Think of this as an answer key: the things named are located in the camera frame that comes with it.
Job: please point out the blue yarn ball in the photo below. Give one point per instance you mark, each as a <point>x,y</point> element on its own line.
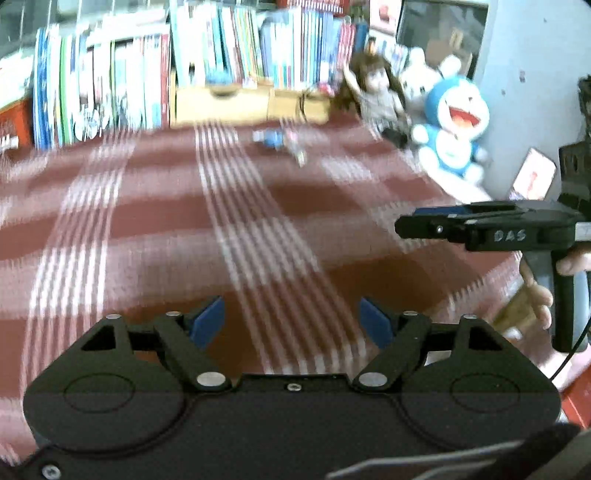
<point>217,77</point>

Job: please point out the orange plastic crate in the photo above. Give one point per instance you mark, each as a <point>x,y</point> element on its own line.
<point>14,124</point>

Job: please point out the row of upright colourful books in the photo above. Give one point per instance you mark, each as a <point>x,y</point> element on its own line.
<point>231,41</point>

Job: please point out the small blue wrapper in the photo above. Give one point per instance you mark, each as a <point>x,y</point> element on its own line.
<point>274,138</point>

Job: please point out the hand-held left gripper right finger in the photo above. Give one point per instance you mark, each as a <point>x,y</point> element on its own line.
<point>374,321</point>

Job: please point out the blue cat plush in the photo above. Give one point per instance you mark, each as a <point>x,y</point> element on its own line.
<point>455,115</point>

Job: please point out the red plaid blanket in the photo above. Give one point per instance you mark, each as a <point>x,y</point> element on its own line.
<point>138,207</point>

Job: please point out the wooden drawer box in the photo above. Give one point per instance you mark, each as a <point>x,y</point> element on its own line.
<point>240,106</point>

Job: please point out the miniature black bicycle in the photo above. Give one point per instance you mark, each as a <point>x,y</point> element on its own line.
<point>87,122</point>

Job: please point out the white rabbit plush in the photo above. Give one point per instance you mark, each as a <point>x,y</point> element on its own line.
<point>415,81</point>

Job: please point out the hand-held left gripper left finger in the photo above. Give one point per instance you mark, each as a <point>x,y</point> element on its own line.
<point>207,318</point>

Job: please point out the brown-haired doll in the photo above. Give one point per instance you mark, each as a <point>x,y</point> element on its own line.
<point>376,87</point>

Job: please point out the dark glass frame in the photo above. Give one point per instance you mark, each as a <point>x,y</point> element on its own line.
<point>443,32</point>

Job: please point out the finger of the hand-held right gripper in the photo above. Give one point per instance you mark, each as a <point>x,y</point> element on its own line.
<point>425,227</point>
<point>443,212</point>

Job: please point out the white red card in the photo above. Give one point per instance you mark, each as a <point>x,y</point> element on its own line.
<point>533,175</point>

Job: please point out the person's right hand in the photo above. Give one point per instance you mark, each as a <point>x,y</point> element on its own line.
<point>541,300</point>

